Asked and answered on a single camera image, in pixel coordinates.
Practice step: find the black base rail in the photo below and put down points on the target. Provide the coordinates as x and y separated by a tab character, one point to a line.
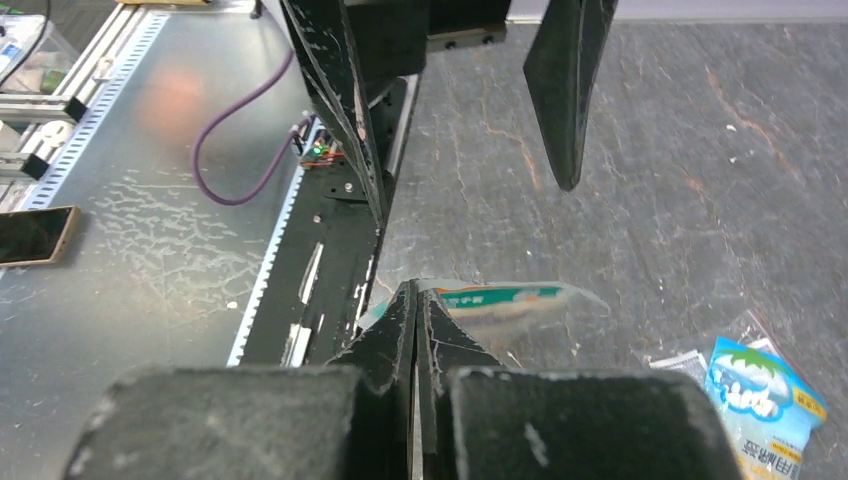
316	277

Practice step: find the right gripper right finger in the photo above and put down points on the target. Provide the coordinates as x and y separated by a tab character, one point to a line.
481	419

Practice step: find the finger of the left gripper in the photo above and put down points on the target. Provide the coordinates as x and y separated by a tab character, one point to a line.
560	70
345	49

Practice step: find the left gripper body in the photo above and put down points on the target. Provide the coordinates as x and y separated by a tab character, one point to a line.
456	24

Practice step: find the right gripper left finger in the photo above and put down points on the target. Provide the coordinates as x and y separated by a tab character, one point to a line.
346	419

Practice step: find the smartphone on bench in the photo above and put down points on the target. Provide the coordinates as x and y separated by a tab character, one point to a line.
36	237

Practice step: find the blue cotton ball bag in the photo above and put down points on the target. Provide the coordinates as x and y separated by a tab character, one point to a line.
767	410

